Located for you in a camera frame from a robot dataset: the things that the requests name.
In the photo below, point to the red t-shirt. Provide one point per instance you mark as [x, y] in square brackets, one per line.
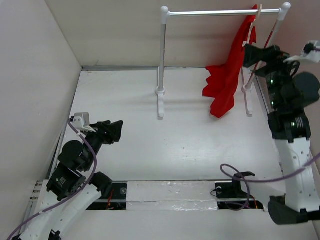
[223, 81]

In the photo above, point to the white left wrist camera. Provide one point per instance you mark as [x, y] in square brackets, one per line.
[81, 121]

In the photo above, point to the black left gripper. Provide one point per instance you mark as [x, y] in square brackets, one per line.
[101, 128]

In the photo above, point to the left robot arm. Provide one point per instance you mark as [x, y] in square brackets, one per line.
[75, 184]

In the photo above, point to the silver foil tape strip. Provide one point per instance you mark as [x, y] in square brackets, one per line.
[171, 196]

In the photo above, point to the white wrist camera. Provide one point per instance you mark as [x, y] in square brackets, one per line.
[81, 121]
[309, 54]

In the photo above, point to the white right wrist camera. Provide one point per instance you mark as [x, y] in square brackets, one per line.
[309, 54]

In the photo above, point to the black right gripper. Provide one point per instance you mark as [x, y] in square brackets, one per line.
[272, 55]

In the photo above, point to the beige wooden clothes hanger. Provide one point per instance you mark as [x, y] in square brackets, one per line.
[256, 20]

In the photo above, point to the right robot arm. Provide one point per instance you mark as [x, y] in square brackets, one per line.
[290, 92]

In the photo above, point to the white metal clothes rack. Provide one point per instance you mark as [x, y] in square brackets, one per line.
[203, 37]

